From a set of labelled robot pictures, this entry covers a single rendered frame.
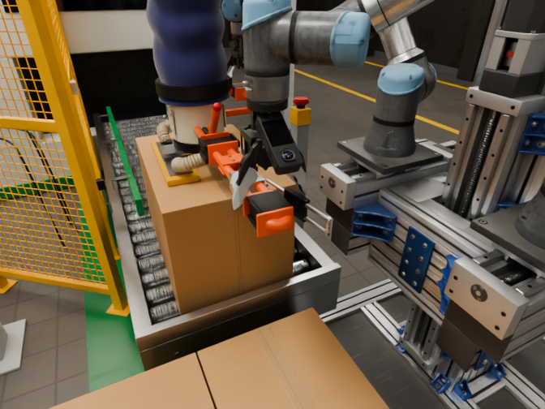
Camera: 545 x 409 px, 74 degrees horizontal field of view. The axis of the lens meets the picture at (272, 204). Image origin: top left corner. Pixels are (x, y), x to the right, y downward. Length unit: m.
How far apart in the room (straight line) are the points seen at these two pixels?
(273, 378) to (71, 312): 1.39
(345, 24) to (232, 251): 0.76
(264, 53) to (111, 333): 1.69
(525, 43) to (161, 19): 0.85
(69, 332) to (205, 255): 1.17
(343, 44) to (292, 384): 0.85
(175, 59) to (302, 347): 0.90
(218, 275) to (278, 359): 0.30
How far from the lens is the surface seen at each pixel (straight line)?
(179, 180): 1.11
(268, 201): 0.70
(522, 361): 1.82
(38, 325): 2.25
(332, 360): 1.14
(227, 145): 0.97
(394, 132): 1.09
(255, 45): 0.60
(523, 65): 0.96
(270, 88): 0.61
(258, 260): 1.19
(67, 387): 1.93
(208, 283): 1.18
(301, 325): 1.21
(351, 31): 0.57
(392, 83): 1.06
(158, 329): 1.16
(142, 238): 1.64
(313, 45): 0.58
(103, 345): 2.01
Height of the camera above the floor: 1.46
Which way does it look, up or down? 31 degrees down
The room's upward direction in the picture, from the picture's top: straight up
